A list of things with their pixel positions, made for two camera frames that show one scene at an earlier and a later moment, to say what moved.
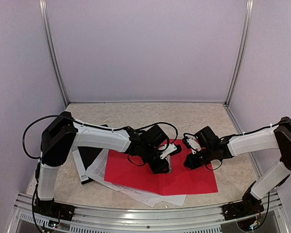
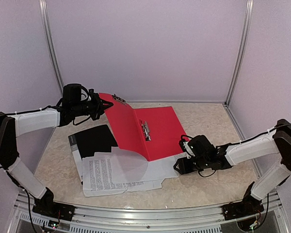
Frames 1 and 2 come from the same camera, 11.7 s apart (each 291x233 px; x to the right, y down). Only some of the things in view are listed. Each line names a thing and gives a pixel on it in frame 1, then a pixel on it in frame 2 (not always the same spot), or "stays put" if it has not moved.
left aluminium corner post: x=43 y=8 stays put
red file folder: x=119 y=169 -> x=152 y=133
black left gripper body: x=147 y=157 -> x=92 y=108
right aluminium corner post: x=249 y=8 stays put
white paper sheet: x=176 y=199 -> x=127 y=167
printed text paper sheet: x=97 y=172 -> x=97 y=176
